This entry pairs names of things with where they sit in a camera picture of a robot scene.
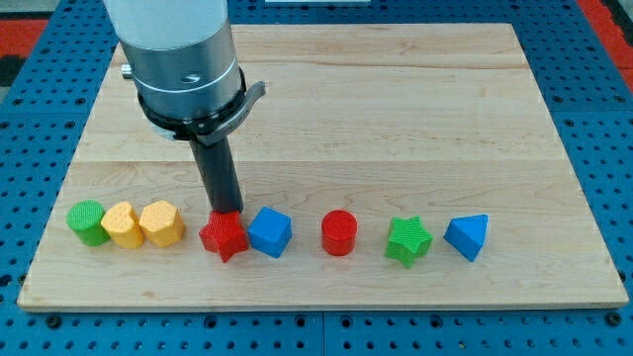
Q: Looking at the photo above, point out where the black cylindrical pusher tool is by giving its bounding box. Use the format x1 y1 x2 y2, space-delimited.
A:
190 137 243 214

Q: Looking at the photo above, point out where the red star block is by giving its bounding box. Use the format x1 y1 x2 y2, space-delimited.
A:
199 211 248 263

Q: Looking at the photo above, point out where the black tool clamp ring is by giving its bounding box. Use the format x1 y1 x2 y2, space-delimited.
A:
136 67 267 147

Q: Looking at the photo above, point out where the green star block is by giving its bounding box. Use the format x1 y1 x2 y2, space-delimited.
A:
385 216 433 269

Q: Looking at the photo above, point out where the yellow heart block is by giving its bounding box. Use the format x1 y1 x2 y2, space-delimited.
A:
101 201 144 249

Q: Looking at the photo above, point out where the blue triangle block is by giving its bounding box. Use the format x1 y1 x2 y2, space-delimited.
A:
444 215 489 262

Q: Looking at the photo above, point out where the green cylinder block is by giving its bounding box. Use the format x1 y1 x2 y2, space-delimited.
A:
66 200 110 246

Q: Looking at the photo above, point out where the blue cube block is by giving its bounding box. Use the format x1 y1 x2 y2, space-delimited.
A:
248 207 292 258

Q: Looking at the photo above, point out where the yellow hexagon block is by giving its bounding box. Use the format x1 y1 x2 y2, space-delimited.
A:
139 200 185 248

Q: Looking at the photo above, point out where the light wooden board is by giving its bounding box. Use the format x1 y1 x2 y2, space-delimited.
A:
18 24 629 312

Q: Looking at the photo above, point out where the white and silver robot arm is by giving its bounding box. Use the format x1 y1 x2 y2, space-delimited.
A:
104 0 245 144

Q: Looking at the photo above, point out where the red cylinder block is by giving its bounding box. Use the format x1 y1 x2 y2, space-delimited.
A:
321 210 358 256

